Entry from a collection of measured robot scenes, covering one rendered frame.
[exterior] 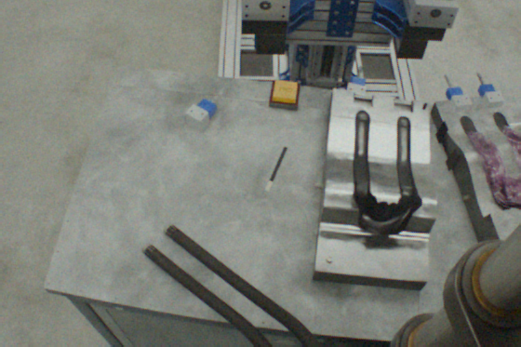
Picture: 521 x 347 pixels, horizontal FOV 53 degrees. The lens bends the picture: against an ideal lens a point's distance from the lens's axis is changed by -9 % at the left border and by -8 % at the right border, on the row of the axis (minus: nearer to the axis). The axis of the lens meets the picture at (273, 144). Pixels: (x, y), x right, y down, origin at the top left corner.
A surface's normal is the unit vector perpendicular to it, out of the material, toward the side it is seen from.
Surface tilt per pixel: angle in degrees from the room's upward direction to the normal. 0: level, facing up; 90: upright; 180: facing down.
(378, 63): 0
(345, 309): 0
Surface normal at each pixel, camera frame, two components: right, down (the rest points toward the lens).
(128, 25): 0.04, -0.56
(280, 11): 0.01, 0.83
